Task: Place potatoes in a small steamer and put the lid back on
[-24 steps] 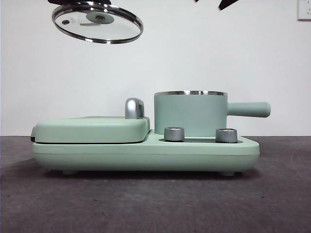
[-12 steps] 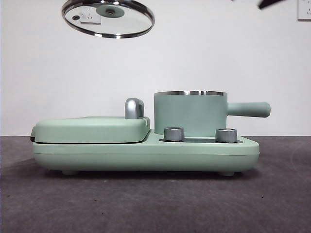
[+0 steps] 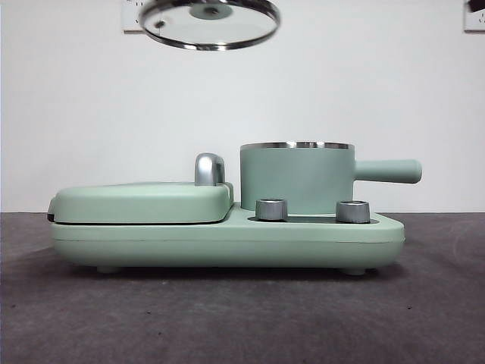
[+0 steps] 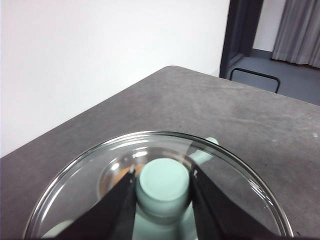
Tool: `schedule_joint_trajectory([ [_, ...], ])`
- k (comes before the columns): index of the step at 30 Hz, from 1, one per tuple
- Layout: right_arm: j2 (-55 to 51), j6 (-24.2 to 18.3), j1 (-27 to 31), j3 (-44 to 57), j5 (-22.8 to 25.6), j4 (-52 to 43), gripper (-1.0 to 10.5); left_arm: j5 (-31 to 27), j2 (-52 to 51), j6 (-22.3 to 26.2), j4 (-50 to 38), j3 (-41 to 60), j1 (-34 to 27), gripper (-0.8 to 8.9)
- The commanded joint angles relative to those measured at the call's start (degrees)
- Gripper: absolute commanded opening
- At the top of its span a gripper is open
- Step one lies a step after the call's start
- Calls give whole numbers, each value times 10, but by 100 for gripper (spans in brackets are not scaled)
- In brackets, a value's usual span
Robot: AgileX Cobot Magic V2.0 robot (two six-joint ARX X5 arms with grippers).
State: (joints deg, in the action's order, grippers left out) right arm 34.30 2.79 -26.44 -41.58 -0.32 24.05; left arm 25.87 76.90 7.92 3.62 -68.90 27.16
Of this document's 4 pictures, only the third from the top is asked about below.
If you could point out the glass lid with green knob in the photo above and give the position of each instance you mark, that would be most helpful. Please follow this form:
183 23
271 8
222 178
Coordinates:
227 32

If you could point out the white wall socket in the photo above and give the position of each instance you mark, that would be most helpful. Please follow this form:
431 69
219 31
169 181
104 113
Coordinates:
475 21
130 19

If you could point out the mint green steamer pot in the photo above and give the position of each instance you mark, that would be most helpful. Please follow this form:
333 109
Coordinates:
295 174

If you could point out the mint green breakfast maker base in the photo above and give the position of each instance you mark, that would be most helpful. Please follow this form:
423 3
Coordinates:
113 242

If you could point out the mint green griddle cover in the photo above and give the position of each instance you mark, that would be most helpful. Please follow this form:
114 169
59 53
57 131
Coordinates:
132 204

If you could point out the silver control knob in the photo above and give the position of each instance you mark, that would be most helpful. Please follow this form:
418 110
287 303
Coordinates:
353 212
271 209

